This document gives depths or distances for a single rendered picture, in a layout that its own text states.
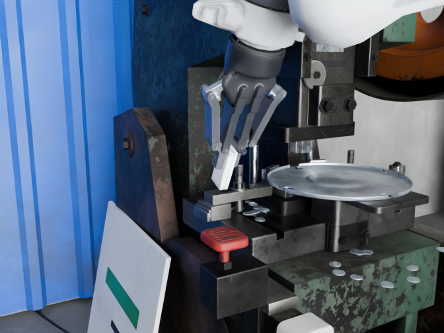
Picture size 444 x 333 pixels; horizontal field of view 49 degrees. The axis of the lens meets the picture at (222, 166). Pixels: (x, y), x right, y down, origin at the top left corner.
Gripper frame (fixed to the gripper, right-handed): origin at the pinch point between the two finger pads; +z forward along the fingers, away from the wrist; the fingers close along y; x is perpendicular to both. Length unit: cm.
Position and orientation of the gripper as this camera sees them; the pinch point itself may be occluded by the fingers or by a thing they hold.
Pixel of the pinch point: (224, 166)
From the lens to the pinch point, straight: 73.9
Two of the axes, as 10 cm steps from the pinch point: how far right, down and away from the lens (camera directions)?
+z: -2.2, 8.0, 5.6
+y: 8.7, -1.0, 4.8
